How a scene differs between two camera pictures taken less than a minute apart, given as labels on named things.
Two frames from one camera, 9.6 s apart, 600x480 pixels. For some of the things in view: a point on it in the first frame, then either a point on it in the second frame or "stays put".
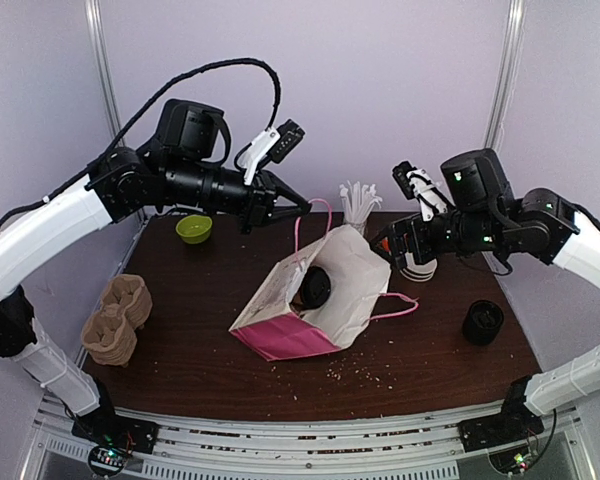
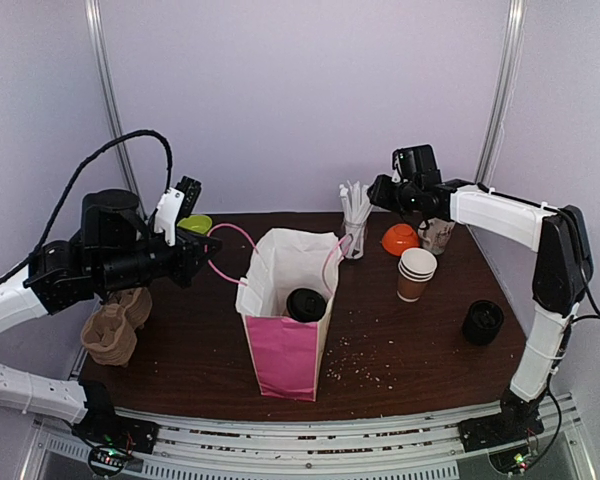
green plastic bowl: [194, 229] stays put
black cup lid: [316, 288] -> [305, 305]
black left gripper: [259, 211] -> [189, 257]
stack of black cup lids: [482, 322] stays put
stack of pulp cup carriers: [110, 334] stays put
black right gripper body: [408, 245] -> [386, 190]
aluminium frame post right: [509, 71] stays put
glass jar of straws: [357, 203] stays put
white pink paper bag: [322, 297] -> [286, 304]
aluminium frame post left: [94, 20] stays put
